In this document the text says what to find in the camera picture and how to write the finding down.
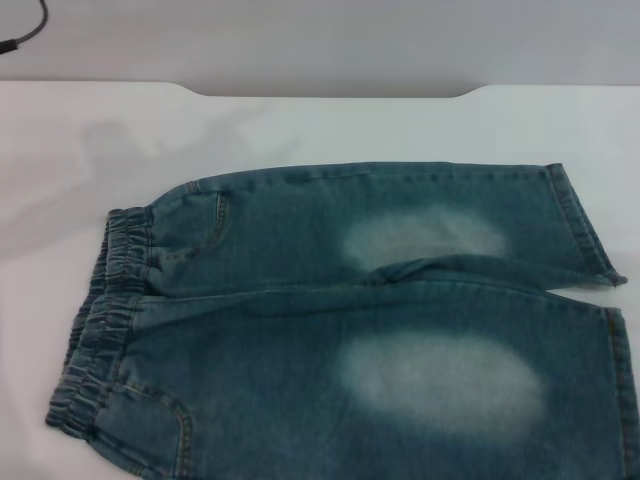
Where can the blue denim shorts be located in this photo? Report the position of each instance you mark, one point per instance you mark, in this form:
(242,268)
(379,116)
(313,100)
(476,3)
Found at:
(300,325)

